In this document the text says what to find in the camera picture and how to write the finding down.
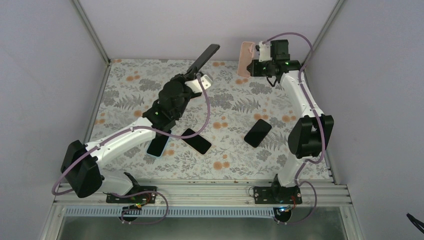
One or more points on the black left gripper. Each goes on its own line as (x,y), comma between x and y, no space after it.
(180,78)

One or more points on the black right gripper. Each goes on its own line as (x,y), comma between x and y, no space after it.
(253,69)

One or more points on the pink silicone phone case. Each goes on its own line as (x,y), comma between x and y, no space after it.
(247,52)

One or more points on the bare black smartphone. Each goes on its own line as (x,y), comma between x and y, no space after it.
(202,59)

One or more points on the black phone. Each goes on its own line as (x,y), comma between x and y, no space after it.
(257,133)

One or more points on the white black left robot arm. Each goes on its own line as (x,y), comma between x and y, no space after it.
(83,162)

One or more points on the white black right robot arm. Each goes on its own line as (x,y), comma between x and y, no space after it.
(310,136)

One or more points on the phone in blue case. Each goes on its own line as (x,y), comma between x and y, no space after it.
(157,146)

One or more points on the phone in cream case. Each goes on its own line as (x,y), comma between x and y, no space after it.
(198,143)

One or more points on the floral patterned table mat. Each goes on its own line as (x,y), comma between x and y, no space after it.
(236,104)

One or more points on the black object at edge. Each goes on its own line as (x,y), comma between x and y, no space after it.
(416,222)

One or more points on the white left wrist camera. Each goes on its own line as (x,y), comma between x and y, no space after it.
(197,86)

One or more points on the right aluminium corner post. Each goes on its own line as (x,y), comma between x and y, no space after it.
(330,19)

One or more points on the aluminium corner post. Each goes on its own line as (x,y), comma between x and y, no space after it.
(90,30)
(330,19)

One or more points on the aluminium rail frame base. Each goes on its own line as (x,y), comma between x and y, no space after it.
(237,193)

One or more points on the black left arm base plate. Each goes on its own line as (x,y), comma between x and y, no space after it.
(140,199)

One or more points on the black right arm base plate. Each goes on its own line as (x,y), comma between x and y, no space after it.
(277,194)

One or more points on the left aluminium corner post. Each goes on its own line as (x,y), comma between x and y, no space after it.
(90,30)

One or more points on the perforated grey cable duct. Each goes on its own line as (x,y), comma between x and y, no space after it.
(171,212)

